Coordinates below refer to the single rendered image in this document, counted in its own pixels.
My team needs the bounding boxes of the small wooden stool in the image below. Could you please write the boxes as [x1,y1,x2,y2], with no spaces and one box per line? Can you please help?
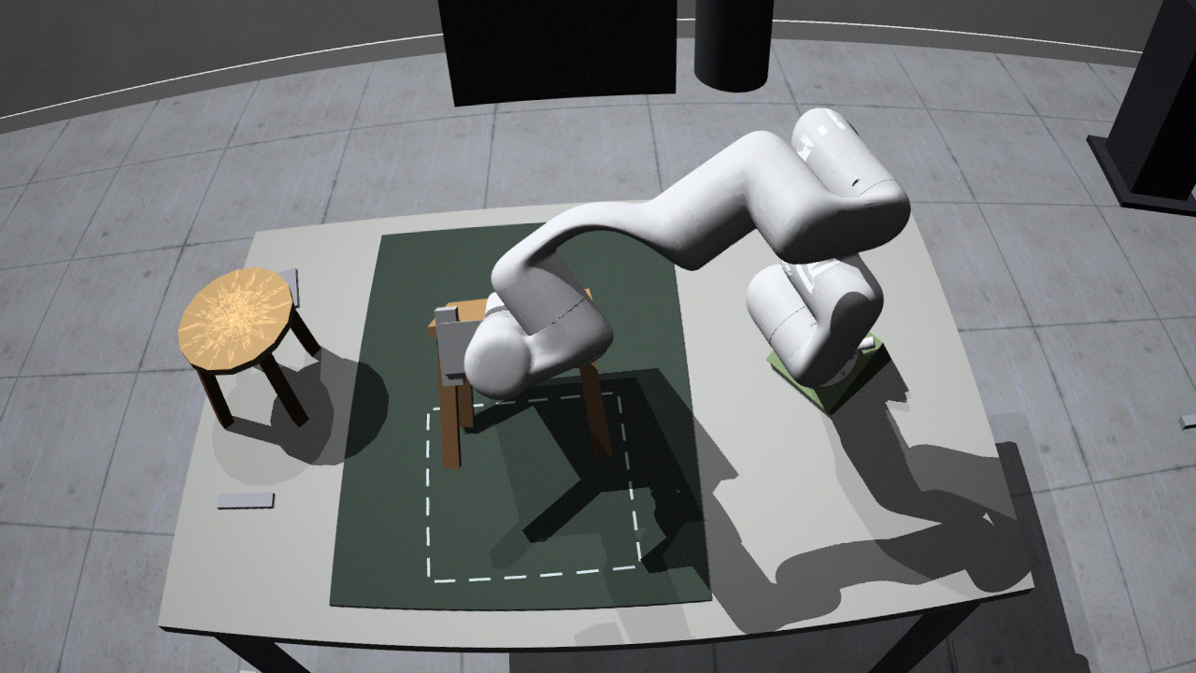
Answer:
[178,267,321,429]

